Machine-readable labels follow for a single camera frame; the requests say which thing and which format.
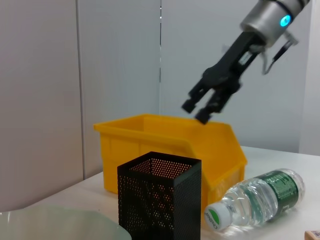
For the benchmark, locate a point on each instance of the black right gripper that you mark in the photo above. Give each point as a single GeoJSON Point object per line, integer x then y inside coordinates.
{"type": "Point", "coordinates": [225, 72]}

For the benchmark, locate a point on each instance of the clear green-label water bottle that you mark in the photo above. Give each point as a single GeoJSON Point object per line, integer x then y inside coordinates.
{"type": "Point", "coordinates": [255, 197]}

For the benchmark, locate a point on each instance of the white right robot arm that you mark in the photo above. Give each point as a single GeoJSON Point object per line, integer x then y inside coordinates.
{"type": "Point", "coordinates": [265, 20]}

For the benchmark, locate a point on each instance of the black mesh pen holder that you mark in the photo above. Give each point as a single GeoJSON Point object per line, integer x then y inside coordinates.
{"type": "Point", "coordinates": [150, 200]}

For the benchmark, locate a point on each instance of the beige eraser with barcode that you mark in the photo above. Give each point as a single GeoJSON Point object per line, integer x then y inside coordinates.
{"type": "Point", "coordinates": [313, 235]}

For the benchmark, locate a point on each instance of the translucent green wavy fruit plate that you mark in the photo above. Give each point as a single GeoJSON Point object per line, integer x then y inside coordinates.
{"type": "Point", "coordinates": [50, 222]}

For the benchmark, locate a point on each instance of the yellow plastic bin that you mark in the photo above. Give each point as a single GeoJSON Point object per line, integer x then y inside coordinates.
{"type": "Point", "coordinates": [162, 135]}

